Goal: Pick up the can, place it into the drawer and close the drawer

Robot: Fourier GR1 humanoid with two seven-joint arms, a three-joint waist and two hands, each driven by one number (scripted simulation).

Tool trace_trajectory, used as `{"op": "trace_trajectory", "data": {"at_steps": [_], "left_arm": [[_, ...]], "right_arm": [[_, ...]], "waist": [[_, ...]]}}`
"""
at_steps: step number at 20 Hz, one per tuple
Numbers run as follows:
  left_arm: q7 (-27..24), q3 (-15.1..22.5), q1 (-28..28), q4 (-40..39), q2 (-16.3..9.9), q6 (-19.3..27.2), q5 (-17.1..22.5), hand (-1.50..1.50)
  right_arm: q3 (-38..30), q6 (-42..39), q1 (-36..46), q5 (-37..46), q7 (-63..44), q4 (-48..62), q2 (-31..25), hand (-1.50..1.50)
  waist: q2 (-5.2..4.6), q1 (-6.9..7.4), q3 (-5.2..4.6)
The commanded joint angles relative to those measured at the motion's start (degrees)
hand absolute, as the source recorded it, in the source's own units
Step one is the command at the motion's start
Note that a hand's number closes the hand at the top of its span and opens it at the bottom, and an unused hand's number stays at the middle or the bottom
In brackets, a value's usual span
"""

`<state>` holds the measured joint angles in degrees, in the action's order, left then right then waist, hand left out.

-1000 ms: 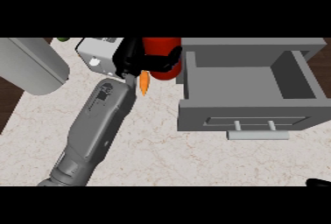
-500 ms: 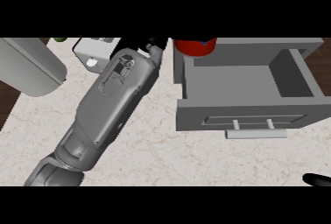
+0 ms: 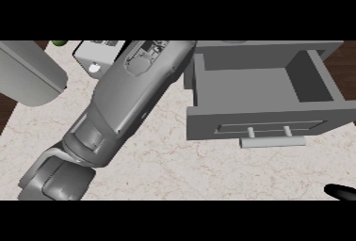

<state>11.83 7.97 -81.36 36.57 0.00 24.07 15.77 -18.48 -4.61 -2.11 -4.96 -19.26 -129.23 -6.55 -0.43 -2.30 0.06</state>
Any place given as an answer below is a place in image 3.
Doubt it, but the pale box appliance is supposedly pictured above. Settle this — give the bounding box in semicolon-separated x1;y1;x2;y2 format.
70;40;128;80

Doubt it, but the pale grey drawer handle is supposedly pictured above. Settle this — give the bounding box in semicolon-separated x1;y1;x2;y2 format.
237;125;307;149

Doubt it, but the grey open drawer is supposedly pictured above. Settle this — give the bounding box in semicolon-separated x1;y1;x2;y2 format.
191;49;347;109

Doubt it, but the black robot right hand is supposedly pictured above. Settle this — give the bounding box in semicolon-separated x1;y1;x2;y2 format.
321;184;356;201

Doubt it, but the grey drawer front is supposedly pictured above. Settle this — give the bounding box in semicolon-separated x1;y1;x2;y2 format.
184;99;356;141

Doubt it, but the grey rounded appliance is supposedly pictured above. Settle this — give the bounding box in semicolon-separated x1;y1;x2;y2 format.
0;40;69;108

